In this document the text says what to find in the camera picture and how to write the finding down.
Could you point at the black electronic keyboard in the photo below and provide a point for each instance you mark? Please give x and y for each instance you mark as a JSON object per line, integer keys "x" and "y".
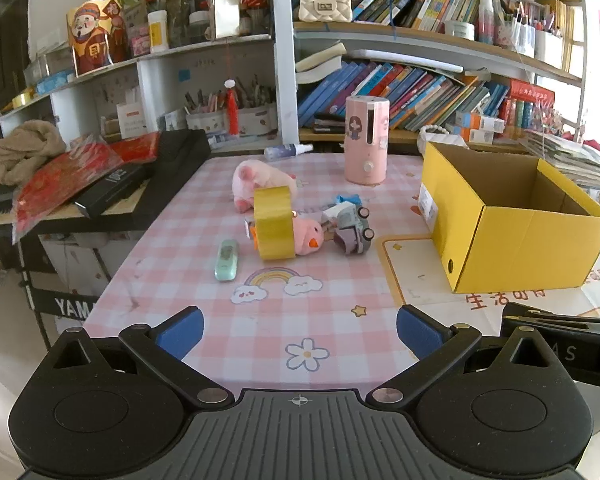
{"x": 180, "y": 152}

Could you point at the colourful small trinkets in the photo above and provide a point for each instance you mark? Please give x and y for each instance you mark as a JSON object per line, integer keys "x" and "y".
{"x": 557, "y": 117}

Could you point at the red cloth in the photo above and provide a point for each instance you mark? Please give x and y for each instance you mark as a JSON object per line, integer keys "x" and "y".
{"x": 594, "y": 145}

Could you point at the white placemat orange border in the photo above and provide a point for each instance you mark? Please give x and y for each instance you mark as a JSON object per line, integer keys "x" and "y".
{"x": 420, "y": 280}

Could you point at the pink chick plush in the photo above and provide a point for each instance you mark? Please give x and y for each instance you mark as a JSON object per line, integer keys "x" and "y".
{"x": 309, "y": 235}

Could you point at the white bottle yellow label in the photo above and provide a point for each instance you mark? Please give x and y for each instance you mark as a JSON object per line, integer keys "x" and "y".
{"x": 157, "y": 32}

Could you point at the glass jar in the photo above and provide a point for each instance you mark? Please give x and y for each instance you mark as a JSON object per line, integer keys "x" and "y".
{"x": 199, "y": 27}

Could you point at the pink checkered tablecloth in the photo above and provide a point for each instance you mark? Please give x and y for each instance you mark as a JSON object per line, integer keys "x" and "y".
{"x": 280, "y": 320}

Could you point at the white tall bottle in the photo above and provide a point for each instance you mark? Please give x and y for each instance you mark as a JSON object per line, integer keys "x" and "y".
{"x": 486, "y": 20}

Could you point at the fortune god figure box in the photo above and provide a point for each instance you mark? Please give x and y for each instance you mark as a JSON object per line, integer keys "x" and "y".
{"x": 97, "y": 35}

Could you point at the gold tape roll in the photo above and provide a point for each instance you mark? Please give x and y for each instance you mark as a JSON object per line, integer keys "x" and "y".
{"x": 24, "y": 99}

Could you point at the grey toy car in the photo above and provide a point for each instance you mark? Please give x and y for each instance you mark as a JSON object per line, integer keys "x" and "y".
{"x": 352, "y": 240}

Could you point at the red thick book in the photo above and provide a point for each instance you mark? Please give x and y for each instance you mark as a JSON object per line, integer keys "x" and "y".
{"x": 532, "y": 91}

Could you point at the yellow cardboard box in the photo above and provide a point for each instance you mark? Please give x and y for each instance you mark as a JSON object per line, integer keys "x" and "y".
{"x": 525, "y": 245}

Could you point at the red plastic bag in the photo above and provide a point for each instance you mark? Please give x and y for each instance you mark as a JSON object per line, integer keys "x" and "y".
{"x": 60, "y": 180}

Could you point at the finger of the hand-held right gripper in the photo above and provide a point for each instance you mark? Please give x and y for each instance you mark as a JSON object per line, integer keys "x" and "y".
{"x": 570, "y": 322}

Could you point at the red tassel ornament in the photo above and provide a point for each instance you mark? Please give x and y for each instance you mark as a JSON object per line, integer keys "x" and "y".
{"x": 232, "y": 105}

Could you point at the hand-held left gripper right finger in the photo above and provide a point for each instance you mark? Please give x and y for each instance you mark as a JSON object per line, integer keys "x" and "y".
{"x": 420, "y": 332}

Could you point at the row of leaning books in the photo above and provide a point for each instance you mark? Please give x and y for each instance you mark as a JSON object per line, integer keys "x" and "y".
{"x": 405, "y": 92}

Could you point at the pink pig plush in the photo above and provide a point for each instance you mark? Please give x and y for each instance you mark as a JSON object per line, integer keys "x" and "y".
{"x": 260, "y": 177}

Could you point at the small spray bottle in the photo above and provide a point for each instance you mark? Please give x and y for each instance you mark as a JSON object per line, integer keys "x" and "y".
{"x": 282, "y": 151}

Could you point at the set of rainbow spine books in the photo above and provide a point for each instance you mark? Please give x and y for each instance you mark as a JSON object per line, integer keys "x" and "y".
{"x": 520, "y": 117}

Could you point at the patterned pen holder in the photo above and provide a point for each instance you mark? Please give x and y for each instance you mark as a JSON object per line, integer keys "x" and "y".
{"x": 256, "y": 119}
{"x": 206, "y": 121}

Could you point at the white card orange print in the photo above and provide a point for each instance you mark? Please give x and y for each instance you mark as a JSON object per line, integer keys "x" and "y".
{"x": 131, "y": 120}

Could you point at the yellow tape roll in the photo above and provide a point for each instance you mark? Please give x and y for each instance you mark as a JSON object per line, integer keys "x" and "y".
{"x": 275, "y": 225}

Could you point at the white paper gift bag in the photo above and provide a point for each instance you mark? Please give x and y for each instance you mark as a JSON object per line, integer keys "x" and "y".
{"x": 225, "y": 10}

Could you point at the orange and white carton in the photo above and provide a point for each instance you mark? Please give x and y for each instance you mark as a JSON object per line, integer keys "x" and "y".
{"x": 480, "y": 121}
{"x": 475, "y": 135}

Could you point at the white quilted handbag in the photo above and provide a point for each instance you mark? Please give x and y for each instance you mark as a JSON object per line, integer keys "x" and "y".
{"x": 437, "y": 135}

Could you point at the white wooden bookshelf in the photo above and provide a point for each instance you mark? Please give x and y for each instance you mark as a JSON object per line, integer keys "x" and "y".
{"x": 285, "y": 85}

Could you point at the white pen cup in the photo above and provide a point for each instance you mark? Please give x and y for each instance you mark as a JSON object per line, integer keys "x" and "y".
{"x": 550, "y": 50}

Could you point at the beige cloth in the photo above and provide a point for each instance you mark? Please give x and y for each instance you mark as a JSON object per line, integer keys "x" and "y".
{"x": 27, "y": 152}

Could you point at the stack of papers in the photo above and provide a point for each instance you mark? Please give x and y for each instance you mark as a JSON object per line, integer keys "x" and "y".
{"x": 570, "y": 157}

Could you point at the black keyboard stand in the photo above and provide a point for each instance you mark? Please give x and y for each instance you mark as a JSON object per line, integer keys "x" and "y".
{"x": 65, "y": 305}

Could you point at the black long box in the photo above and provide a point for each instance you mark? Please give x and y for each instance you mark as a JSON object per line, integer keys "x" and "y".
{"x": 112, "y": 187}

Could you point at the white rolled paper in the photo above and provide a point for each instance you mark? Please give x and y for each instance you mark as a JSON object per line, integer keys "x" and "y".
{"x": 405, "y": 59}

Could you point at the pink humidifier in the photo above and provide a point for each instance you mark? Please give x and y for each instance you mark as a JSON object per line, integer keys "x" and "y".
{"x": 366, "y": 150}

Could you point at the mint green case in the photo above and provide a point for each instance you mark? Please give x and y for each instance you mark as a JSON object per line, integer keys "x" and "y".
{"x": 226, "y": 260}

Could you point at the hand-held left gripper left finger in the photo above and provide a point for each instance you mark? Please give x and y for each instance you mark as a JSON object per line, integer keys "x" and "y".
{"x": 180, "y": 332}

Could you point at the white block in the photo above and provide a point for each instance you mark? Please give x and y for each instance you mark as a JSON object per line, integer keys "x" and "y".
{"x": 336, "y": 212}

